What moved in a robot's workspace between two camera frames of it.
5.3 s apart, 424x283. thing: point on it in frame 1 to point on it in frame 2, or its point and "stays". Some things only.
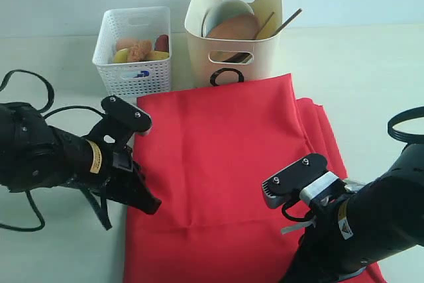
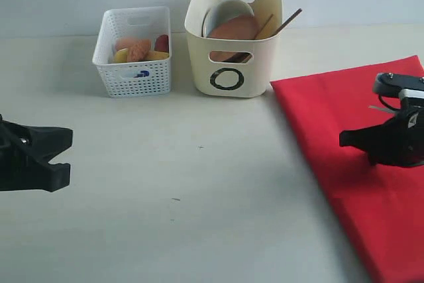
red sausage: x=162 y=43 stays
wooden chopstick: x=287 y=22 stays
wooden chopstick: x=264 y=24 stays
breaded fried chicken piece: x=139 y=51 stays
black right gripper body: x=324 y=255 to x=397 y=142
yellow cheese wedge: x=158 y=55 stays
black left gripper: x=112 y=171 to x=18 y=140
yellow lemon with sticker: x=121 y=56 stays
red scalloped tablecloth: x=206 y=154 to x=383 y=206
